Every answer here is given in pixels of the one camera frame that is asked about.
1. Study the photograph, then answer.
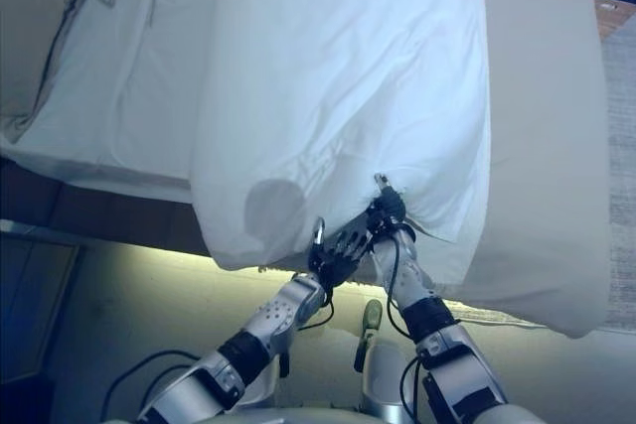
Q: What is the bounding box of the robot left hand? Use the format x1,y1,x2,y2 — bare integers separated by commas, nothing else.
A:
306,208,375,291

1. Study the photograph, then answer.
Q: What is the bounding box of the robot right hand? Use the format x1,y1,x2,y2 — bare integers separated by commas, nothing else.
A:
370,172,416,246

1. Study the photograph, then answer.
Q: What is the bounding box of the white duvet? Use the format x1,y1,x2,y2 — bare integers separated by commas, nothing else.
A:
187,0,494,276

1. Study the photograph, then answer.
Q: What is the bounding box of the beige fringed bed cover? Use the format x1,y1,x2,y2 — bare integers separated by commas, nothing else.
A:
421,0,613,342

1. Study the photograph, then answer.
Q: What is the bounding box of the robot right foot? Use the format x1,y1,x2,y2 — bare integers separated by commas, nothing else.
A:
361,298,385,346

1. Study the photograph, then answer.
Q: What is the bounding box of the robot right leg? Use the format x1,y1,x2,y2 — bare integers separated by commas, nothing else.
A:
353,329,416,424

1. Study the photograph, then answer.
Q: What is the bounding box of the grey robot torso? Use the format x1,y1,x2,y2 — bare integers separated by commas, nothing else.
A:
233,391,394,424

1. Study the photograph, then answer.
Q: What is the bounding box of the cardboard box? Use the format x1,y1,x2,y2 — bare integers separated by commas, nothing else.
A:
593,0,636,41

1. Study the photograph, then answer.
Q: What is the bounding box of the dark bedside cabinet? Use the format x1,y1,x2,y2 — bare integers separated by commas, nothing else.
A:
0,218,83,424

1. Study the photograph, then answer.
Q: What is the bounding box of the beige pillow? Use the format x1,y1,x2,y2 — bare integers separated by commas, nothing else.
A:
0,0,88,145

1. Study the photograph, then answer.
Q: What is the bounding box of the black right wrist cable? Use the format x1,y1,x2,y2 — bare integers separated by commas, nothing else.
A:
385,232,424,424

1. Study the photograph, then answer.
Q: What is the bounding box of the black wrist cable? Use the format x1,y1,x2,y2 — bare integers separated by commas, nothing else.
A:
292,287,336,332
385,232,424,424

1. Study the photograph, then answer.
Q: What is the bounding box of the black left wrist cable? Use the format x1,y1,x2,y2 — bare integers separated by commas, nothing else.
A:
292,287,336,332

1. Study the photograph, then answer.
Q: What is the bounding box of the brown wooden bed frame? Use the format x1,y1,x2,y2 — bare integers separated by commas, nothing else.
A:
0,153,213,259

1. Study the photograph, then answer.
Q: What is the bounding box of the black looping cable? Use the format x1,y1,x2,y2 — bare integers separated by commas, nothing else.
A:
101,348,200,424

